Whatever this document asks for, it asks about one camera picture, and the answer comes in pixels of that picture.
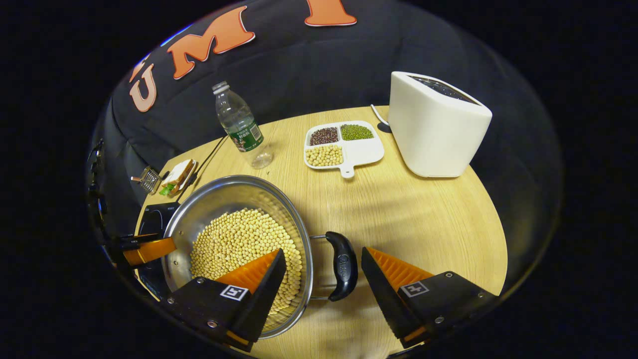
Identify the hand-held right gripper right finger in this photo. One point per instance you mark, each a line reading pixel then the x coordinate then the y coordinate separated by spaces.
pixel 381 294

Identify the sandwich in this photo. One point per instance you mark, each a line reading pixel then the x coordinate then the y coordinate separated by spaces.
pixel 177 177

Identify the steel pot with soybeans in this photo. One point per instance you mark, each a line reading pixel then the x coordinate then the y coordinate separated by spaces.
pixel 224 199

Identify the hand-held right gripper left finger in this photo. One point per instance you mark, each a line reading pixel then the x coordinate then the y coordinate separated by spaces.
pixel 264 294

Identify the black induction cooktop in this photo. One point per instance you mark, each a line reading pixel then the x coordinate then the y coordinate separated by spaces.
pixel 154 219

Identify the white divided bean plate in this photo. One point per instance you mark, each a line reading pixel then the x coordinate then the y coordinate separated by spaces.
pixel 361 149

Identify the white toaster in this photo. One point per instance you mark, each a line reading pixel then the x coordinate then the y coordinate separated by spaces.
pixel 433 134

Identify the black backdrop cloth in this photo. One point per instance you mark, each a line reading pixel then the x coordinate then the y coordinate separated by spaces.
pixel 324 65

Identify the clear plastic water bottle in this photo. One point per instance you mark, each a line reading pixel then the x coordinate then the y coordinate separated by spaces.
pixel 239 122

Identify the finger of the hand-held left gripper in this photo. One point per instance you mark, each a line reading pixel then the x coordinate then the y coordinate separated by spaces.
pixel 149 251

